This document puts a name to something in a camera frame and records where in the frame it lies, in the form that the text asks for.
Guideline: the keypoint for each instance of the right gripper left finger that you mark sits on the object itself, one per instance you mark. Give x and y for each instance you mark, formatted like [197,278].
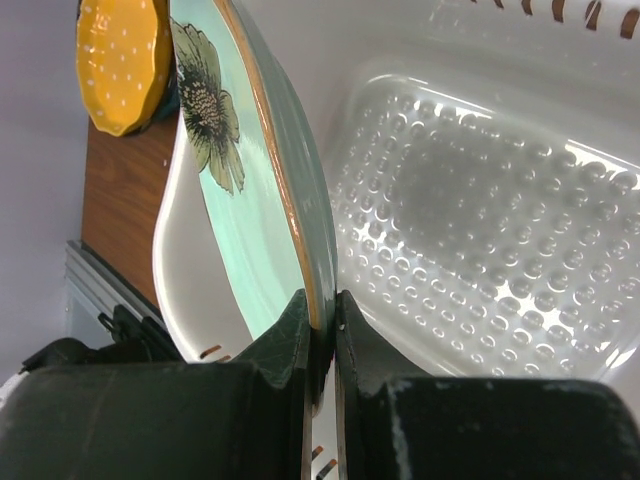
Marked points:
[118,413]

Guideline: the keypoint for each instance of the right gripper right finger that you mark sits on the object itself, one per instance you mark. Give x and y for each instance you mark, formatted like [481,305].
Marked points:
[395,421]

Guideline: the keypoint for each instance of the mint floral plate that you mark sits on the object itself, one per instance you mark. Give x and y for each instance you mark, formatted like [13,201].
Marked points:
[257,162]

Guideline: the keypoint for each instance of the white plastic bin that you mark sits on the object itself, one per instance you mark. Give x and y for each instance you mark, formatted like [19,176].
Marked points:
[481,160]

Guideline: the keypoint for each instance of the yellow dotted plate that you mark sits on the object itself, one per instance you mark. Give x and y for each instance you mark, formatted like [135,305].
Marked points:
[123,61]

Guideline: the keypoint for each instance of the black striped rim plate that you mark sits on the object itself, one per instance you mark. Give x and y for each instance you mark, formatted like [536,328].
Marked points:
[169,102]

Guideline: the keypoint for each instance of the aluminium frame rail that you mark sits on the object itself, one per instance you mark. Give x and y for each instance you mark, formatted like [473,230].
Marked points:
[94,288]

